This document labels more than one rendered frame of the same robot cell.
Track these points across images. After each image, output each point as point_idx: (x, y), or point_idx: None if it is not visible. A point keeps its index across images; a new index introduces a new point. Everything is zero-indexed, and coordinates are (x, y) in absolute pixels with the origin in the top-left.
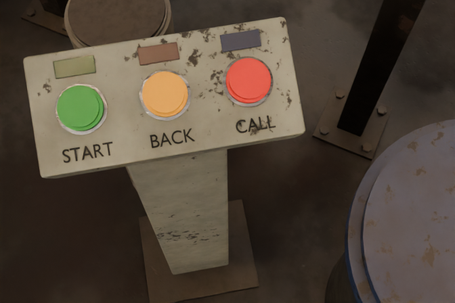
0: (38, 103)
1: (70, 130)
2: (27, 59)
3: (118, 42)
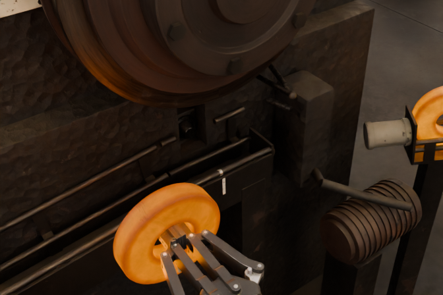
0: None
1: None
2: None
3: None
